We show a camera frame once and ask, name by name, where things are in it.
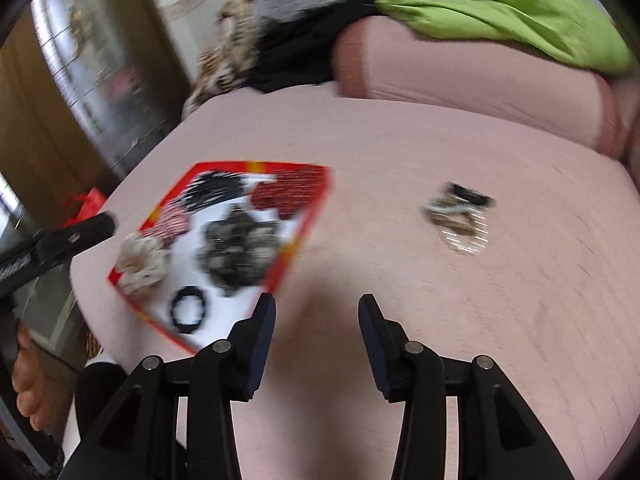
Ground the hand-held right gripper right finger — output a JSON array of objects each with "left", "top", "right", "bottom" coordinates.
[{"left": 358, "top": 294, "right": 576, "bottom": 480}]

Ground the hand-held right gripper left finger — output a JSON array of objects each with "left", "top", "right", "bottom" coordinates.
[{"left": 65, "top": 292, "right": 277, "bottom": 480}]

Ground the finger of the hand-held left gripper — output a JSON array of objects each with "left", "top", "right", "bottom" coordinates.
[{"left": 31, "top": 211, "right": 119, "bottom": 263}]

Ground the white black-dotted scrunchie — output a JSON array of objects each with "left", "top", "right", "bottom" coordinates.
[{"left": 116, "top": 232, "right": 172, "bottom": 295}]

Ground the small black hair tie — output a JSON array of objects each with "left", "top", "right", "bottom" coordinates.
[{"left": 169, "top": 285, "right": 208, "bottom": 335}]

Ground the red plaid scrunchie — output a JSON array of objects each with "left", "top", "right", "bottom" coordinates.
[{"left": 142, "top": 199, "right": 197, "bottom": 246}]

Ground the grey scrunchie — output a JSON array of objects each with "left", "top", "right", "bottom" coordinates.
[{"left": 196, "top": 205, "right": 280, "bottom": 297}]

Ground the red cardboard box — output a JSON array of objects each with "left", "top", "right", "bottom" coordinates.
[{"left": 108, "top": 161, "right": 334, "bottom": 356}]

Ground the white pearl bracelet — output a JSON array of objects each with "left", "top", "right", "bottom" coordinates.
[{"left": 442, "top": 212, "right": 491, "bottom": 256}]

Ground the black claw hair clip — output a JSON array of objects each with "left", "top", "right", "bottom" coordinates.
[{"left": 182, "top": 171, "right": 251, "bottom": 211}]

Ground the leopard print scrunchie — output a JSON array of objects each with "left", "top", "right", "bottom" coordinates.
[{"left": 425, "top": 204, "right": 478, "bottom": 237}]

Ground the red white-dotted scrunchie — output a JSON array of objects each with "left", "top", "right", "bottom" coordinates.
[{"left": 250, "top": 169, "right": 326, "bottom": 221}]

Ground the pale green bead bracelet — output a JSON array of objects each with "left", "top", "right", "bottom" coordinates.
[{"left": 426, "top": 197, "right": 476, "bottom": 216}]

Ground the black scrunchie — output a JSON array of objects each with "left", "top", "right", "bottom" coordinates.
[{"left": 446, "top": 182, "right": 496, "bottom": 208}]

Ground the person's left hand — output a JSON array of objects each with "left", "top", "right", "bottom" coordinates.
[{"left": 11, "top": 329, "right": 58, "bottom": 432}]

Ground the red plastic bag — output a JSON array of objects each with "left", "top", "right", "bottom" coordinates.
[{"left": 62, "top": 187, "right": 108, "bottom": 228}]

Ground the wooden glass door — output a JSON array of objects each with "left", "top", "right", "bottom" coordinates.
[{"left": 0, "top": 0, "right": 193, "bottom": 216}]

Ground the leaf print cloth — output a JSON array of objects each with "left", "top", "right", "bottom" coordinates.
[{"left": 182, "top": 0, "right": 261, "bottom": 118}]

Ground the black cloth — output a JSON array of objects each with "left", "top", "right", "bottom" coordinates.
[{"left": 247, "top": 0, "right": 386, "bottom": 96}]

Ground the pink bolster pillow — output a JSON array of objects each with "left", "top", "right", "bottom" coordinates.
[{"left": 332, "top": 15, "right": 628, "bottom": 158}]

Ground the green blanket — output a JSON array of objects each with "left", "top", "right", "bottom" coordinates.
[{"left": 375, "top": 0, "right": 633, "bottom": 76}]

